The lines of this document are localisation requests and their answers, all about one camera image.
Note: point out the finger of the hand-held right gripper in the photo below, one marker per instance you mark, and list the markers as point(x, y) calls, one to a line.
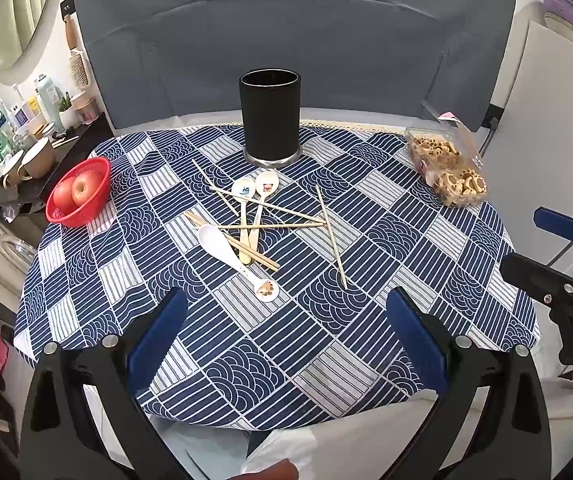
point(536, 275)
point(558, 222)

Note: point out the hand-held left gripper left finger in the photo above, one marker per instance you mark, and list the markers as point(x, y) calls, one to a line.
point(159, 335)

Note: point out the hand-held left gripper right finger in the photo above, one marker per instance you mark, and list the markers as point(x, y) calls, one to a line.
point(416, 340)

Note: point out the white spoon brown print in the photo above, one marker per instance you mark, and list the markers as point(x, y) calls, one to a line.
point(209, 235)

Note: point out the wooden chopstick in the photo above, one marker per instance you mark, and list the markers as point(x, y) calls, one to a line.
point(211, 184)
point(331, 237)
point(286, 210)
point(194, 219)
point(269, 263)

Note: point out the white spoon blue print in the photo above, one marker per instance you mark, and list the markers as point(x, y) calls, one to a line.
point(243, 188)

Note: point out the white spoon red print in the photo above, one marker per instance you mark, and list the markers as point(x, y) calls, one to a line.
point(267, 182)

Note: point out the black cylindrical utensil holder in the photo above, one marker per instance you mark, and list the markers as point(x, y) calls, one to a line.
point(270, 110)

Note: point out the white door panel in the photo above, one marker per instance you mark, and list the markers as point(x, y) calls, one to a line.
point(546, 135)

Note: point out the clear plastic cookie container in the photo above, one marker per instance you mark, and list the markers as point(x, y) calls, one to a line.
point(446, 170)

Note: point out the blue white patterned tablecloth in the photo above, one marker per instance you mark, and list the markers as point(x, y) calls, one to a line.
point(291, 340)

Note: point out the person's white clothing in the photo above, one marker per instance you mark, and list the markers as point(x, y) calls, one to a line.
point(316, 445)

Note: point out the red plastic basket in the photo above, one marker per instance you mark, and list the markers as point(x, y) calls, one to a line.
point(74, 217)

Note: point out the red apple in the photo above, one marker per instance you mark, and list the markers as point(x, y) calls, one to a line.
point(79, 187)

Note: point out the dark side shelf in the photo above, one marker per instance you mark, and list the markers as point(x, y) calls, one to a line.
point(74, 142)

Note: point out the beige mug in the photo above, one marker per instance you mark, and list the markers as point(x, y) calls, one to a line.
point(39, 160)

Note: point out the small potted plant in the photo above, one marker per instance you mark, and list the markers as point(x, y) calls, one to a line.
point(67, 116)

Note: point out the white spray bottle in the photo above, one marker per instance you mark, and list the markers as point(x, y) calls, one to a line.
point(46, 100)

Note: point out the wooden brush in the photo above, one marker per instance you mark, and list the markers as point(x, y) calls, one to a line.
point(79, 72)

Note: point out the grey upholstered chair back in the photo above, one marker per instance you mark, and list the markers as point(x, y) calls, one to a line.
point(291, 20)

